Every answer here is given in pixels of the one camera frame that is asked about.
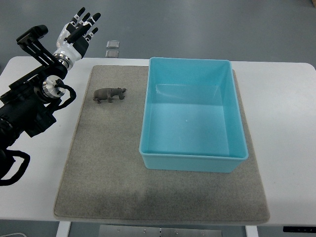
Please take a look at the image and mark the upper floor socket plate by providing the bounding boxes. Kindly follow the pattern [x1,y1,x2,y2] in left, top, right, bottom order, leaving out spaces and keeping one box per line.
[106,40,119,48]

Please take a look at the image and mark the white table leg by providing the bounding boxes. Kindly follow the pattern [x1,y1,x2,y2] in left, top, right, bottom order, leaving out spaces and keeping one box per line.
[56,221,71,237]
[245,226,259,237]

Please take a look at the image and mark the lower floor socket plate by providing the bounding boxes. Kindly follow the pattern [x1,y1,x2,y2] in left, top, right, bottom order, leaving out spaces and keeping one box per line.
[105,50,119,58]

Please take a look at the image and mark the black table control panel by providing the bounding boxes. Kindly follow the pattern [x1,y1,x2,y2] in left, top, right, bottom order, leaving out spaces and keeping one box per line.
[283,226,316,233]

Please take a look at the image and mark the blue plastic box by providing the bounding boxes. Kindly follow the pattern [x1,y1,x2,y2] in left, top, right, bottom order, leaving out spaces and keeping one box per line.
[139,57,248,173]

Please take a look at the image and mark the white table leg right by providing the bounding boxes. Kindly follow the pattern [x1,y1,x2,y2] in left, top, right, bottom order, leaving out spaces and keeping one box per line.
[245,226,259,237]

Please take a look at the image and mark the grey felt mat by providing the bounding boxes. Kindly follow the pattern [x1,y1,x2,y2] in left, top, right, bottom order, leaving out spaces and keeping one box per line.
[53,66,270,225]

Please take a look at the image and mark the brown toy hippo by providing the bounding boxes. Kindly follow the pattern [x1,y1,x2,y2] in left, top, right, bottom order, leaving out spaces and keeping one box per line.
[93,87,126,104]

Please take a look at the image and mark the floor socket plate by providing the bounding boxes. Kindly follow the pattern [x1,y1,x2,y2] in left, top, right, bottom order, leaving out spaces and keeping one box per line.
[106,40,119,48]
[105,50,119,58]

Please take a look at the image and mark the white table leg left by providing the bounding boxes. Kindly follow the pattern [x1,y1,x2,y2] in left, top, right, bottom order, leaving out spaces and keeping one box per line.
[56,221,71,237]

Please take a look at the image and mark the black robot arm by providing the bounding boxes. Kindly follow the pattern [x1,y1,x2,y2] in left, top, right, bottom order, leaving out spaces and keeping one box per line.
[0,25,77,186]

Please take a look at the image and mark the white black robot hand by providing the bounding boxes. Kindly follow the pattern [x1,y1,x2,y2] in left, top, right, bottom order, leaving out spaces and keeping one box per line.
[53,7,101,67]

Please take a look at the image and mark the metal plate under table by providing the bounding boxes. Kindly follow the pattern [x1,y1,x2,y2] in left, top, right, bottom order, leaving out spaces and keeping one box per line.
[98,225,223,237]

